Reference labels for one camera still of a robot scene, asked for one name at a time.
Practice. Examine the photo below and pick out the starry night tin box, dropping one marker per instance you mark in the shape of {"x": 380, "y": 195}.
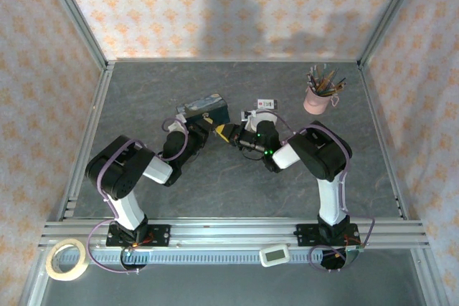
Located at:
{"x": 204, "y": 105}

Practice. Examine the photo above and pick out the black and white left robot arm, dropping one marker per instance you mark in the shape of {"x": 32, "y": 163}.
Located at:
{"x": 114, "y": 170}

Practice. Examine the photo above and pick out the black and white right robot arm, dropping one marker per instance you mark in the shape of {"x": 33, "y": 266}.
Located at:
{"x": 322, "y": 155}

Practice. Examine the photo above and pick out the white square bowl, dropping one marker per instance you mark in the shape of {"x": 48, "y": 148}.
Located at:
{"x": 267, "y": 115}

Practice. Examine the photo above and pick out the small white printed card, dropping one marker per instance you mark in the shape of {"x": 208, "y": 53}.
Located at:
{"x": 268, "y": 104}

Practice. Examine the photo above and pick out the pink metal pencil cup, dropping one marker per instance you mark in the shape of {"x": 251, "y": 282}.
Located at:
{"x": 317, "y": 101}

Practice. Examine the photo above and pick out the pale pink pen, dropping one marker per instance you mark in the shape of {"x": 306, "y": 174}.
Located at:
{"x": 312, "y": 74}

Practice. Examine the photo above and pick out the teal pencil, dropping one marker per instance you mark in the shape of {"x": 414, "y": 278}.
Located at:
{"x": 317, "y": 76}

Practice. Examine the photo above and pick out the orange pencil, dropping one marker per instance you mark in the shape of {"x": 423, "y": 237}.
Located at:
{"x": 336, "y": 89}
{"x": 328, "y": 79}

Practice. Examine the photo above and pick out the dark pencil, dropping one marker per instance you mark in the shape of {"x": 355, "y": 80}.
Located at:
{"x": 337, "y": 84}

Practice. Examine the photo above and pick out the white digital timer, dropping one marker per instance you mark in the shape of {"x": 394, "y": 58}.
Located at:
{"x": 274, "y": 255}

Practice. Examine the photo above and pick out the small green circuit board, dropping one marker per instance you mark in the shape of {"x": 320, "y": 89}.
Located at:
{"x": 354, "y": 249}

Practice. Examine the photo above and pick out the beige masking tape roll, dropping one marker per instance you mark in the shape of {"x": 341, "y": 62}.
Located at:
{"x": 68, "y": 277}

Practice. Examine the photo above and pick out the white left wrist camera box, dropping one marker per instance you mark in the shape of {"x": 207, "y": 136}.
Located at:
{"x": 177, "y": 122}

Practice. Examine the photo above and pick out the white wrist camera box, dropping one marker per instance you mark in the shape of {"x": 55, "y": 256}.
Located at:
{"x": 177, "y": 122}
{"x": 248, "y": 115}

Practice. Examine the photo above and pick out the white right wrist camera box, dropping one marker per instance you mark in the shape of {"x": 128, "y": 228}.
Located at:
{"x": 248, "y": 115}

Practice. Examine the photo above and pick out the aluminium table side rail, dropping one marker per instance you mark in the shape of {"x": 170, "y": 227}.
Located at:
{"x": 382, "y": 134}
{"x": 89, "y": 130}

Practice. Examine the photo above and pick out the aluminium front rail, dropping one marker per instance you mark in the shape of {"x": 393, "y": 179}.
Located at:
{"x": 229, "y": 230}

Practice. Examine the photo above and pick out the aluminium frame post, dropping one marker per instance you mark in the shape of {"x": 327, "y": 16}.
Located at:
{"x": 75, "y": 15}
{"x": 389, "y": 15}

